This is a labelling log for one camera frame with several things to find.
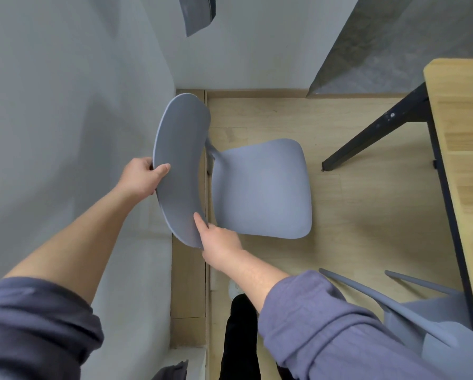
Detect person's left hand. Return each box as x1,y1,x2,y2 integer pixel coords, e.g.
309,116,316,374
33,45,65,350
117,156,171,202

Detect person's right hand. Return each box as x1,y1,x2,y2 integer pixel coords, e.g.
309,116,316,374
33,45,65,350
193,212,244,270

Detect blue-grey plastic chair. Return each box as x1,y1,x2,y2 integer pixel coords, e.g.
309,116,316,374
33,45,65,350
319,268,473,365
153,93,313,250

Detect person's right forearm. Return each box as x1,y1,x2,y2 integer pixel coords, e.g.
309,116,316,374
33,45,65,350
211,248,293,314

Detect person's left forearm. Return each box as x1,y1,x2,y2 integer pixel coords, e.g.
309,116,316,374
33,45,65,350
3,185,140,306

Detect white shoe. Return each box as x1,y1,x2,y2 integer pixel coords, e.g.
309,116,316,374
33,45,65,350
228,279,246,300

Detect black trousers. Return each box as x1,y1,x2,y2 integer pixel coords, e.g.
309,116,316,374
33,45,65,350
219,294,296,380

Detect blue-grey long-sleeved shirt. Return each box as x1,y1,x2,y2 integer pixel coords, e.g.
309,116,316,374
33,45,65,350
0,270,445,380

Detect dark grey hanging object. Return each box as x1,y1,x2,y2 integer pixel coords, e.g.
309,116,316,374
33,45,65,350
178,0,217,38

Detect wooden table with black frame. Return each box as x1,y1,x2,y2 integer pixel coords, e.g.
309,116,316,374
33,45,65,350
321,58,473,345

